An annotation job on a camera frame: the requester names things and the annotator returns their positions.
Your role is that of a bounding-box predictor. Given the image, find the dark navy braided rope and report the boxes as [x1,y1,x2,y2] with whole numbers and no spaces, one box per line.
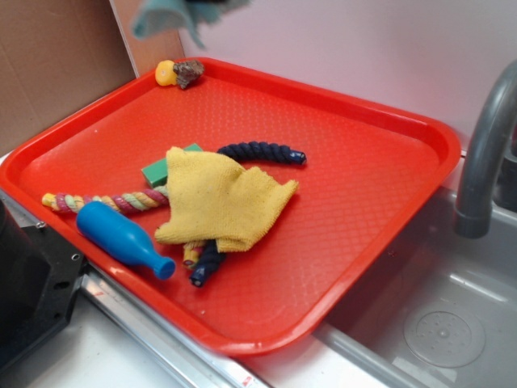
[188,140,308,289]

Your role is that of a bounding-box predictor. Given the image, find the yellow cloth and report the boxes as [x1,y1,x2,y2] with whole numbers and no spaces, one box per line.
[154,147,298,253]

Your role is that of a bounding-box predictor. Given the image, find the light blue cloth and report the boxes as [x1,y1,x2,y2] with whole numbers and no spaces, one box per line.
[132,0,251,49]

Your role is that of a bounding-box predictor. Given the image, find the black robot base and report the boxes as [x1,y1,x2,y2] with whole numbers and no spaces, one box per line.
[1,203,86,373]

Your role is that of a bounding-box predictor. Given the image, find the green rectangular block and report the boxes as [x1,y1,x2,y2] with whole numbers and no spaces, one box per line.
[141,143,203,188]

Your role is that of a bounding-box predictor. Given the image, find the red plastic tray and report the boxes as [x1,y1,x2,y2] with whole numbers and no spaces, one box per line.
[1,58,460,356]

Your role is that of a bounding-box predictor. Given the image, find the blue plastic bottle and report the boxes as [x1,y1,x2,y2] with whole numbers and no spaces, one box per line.
[76,201,176,280]

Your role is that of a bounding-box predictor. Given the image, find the yellow and brown toy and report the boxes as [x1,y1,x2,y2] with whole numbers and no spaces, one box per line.
[154,59,205,90]

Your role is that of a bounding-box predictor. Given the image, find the grey sink basin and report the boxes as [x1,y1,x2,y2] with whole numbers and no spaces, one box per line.
[315,189,516,387]

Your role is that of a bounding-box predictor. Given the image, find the sink drain cover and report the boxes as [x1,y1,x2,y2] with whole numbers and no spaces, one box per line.
[404,303,485,369]

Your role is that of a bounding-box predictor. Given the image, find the brown cardboard panel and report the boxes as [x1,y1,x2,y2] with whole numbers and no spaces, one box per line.
[1,1,183,155]

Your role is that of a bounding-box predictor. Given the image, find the grey faucet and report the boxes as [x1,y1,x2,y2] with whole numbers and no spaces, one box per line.
[453,61,516,238]

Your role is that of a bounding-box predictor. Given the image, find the multicolour braided rope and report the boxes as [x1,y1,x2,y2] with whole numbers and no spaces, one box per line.
[41,184,203,271]

